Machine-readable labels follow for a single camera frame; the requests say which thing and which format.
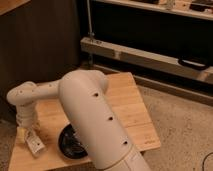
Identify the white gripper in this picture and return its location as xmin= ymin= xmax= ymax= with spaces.
xmin=16 ymin=106 xmax=40 ymax=143

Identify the white plastic bottle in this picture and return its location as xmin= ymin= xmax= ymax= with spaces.
xmin=25 ymin=129 xmax=45 ymax=157

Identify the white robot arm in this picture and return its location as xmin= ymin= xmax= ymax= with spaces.
xmin=7 ymin=70 xmax=151 ymax=171

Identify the wooden table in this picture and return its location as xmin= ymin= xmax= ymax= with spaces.
xmin=8 ymin=73 xmax=161 ymax=171

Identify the black ceramic bowl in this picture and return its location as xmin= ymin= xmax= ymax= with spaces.
xmin=58 ymin=124 xmax=87 ymax=159

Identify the wooden shelf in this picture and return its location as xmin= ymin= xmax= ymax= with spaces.
xmin=93 ymin=0 xmax=213 ymax=21

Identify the metal pole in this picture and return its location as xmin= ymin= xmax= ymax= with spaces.
xmin=86 ymin=0 xmax=94 ymax=41

